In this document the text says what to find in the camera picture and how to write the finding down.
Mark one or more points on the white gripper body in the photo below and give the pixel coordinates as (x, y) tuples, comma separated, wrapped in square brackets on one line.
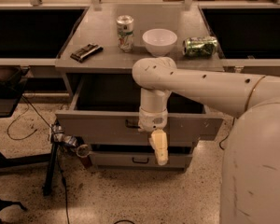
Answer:
[(151, 120)]

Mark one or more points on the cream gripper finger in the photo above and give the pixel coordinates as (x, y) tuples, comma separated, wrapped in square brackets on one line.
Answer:
[(158, 141)]

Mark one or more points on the grey top drawer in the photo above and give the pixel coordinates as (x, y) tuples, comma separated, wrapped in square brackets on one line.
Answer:
[(105, 111)]

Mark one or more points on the grey drawer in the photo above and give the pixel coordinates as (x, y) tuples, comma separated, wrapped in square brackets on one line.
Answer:
[(105, 111), (138, 160)]

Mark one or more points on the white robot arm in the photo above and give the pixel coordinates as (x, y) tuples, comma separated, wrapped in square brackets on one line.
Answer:
[(250, 187)]

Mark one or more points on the grey drawer cabinet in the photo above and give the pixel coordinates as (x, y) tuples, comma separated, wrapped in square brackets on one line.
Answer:
[(99, 27)]

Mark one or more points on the grey bottom drawer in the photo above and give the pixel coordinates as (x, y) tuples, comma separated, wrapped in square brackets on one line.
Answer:
[(138, 160)]

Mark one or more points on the brown cup on floor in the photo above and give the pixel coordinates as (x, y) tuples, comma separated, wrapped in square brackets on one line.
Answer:
[(83, 152)]

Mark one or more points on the white bowl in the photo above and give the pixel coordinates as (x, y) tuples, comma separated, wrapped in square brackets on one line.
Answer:
[(159, 42)]

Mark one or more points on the green soda can lying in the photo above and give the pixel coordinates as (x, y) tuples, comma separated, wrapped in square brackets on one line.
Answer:
[(199, 46)]

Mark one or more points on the crumpled chip bag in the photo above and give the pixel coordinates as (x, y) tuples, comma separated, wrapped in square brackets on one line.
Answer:
[(58, 135)]

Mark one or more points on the black snack bar packet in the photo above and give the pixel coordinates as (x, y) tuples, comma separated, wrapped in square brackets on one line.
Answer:
[(84, 53)]

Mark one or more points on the upright white soda can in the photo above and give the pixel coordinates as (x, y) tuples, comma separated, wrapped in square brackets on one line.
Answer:
[(125, 26)]

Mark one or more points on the black bin at left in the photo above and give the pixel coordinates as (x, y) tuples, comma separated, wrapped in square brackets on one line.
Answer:
[(13, 80)]

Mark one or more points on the black tripod foot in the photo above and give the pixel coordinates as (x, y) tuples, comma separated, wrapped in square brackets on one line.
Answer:
[(6, 204)]

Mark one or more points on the black stand frame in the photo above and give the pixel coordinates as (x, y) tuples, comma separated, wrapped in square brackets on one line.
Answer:
[(49, 158)]

